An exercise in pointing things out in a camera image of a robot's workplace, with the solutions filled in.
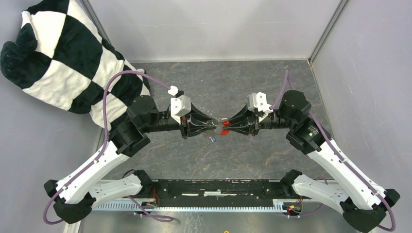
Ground keys with blue tag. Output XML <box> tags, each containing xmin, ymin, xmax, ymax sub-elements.
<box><xmin>209</xmin><ymin>136</ymin><xmax>217</xmax><ymax>143</ymax></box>

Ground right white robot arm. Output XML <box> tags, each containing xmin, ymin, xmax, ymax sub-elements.
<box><xmin>223</xmin><ymin>90</ymin><xmax>400</xmax><ymax>233</ymax></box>

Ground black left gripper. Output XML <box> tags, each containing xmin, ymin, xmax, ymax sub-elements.
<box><xmin>142</xmin><ymin>100</ymin><xmax>217</xmax><ymax>140</ymax></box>

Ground slotted grey cable duct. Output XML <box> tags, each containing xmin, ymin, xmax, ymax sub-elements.
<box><xmin>93</xmin><ymin>200</ymin><xmax>284</xmax><ymax>213</ymax></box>

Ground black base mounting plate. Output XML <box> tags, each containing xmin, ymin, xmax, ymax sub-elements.
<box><xmin>134</xmin><ymin>179</ymin><xmax>300</xmax><ymax>208</ymax></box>

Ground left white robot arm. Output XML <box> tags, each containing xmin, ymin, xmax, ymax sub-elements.
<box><xmin>44</xmin><ymin>95</ymin><xmax>218</xmax><ymax>224</ymax></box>

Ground keys with green tag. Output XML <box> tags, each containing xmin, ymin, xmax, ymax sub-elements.
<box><xmin>208</xmin><ymin>117</ymin><xmax>227</xmax><ymax>125</ymax></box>

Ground metal key holder red handle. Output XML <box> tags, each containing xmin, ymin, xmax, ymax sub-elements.
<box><xmin>203</xmin><ymin>118</ymin><xmax>228</xmax><ymax>137</ymax></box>

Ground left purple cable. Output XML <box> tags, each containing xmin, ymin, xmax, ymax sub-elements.
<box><xmin>42</xmin><ymin>70</ymin><xmax>176</xmax><ymax>225</ymax></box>

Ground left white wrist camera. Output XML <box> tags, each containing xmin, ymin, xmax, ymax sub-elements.
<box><xmin>168</xmin><ymin>85</ymin><xmax>191</xmax><ymax>125</ymax></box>

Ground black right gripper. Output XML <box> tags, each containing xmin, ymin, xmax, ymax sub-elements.
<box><xmin>223</xmin><ymin>102</ymin><xmax>295</xmax><ymax>136</ymax></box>

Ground checkered black white plush cloth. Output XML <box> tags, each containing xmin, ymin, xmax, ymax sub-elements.
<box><xmin>0</xmin><ymin>0</ymin><xmax>150</xmax><ymax>129</ymax></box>

